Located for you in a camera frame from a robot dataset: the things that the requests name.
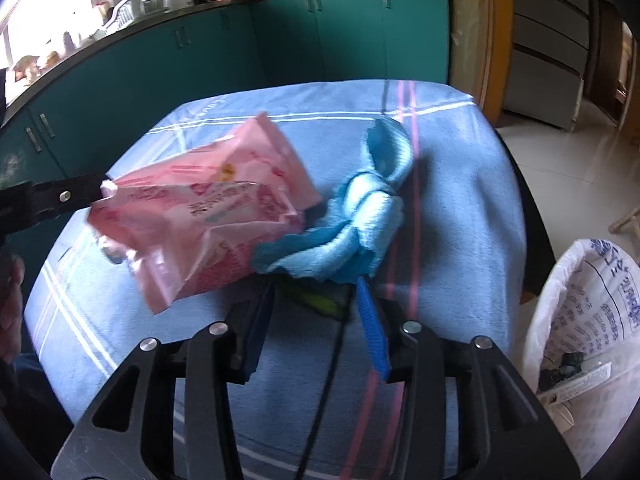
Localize white paper packet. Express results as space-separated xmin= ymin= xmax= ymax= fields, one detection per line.
xmin=540 ymin=362 xmax=613 ymax=406

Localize grey refrigerator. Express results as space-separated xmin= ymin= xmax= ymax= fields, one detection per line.
xmin=502 ymin=0 xmax=593 ymax=131

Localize green plastic item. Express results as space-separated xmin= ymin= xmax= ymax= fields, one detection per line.
xmin=275 ymin=275 xmax=351 ymax=318

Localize white plastic trash bag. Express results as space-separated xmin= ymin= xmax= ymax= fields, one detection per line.
xmin=520 ymin=237 xmax=640 ymax=476

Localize pink plastic packet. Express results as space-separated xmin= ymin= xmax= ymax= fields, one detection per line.
xmin=86 ymin=112 xmax=325 ymax=316

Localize light blue knotted rag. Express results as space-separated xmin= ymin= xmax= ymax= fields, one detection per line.
xmin=250 ymin=116 xmax=416 ymax=285

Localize wooden stool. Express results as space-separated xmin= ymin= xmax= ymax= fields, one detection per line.
xmin=607 ymin=195 xmax=640 ymax=236

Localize white dish rack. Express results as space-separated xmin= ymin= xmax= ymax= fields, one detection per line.
xmin=102 ymin=0 xmax=168 ymax=36

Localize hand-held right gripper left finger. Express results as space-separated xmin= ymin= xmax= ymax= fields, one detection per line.
xmin=50 ymin=277 xmax=278 ymax=480

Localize dark crumpled wrapper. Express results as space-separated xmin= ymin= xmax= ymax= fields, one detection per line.
xmin=537 ymin=352 xmax=586 ymax=391

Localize teal lower kitchen cabinets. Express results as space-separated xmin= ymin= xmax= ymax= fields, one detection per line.
xmin=0 ymin=0 xmax=453 ymax=261

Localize blue checked tablecloth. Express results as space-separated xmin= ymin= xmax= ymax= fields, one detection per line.
xmin=22 ymin=77 xmax=531 ymax=480

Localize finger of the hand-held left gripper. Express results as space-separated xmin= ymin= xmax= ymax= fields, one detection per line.
xmin=0 ymin=172 xmax=111 ymax=233

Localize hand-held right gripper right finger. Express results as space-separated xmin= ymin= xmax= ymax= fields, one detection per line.
xmin=355 ymin=276 xmax=583 ymax=480

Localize black cable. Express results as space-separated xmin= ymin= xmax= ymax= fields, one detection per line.
xmin=295 ymin=285 xmax=351 ymax=480

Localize yellow wooden door frame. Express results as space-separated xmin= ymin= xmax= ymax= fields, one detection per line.
xmin=450 ymin=0 xmax=516 ymax=126

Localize person's left hand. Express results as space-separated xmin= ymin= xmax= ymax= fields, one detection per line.
xmin=0 ymin=252 xmax=26 ymax=366

